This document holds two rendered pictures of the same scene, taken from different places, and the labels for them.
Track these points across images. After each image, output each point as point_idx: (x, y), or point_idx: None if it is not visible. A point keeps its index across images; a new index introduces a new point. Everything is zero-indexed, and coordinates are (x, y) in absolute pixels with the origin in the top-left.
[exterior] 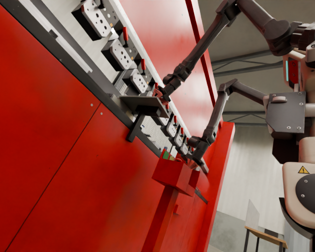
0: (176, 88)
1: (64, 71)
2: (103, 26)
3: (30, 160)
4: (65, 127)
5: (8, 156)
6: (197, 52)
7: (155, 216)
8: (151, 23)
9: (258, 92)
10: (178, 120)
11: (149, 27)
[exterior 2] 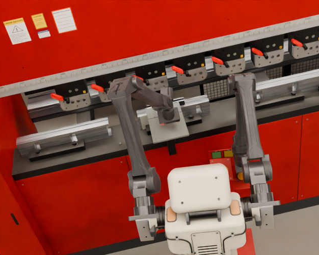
0: (170, 115)
1: (92, 165)
2: (82, 100)
3: (119, 196)
4: (119, 179)
5: (110, 200)
6: (148, 104)
7: None
8: (107, 28)
9: (245, 128)
10: (276, 34)
11: (109, 34)
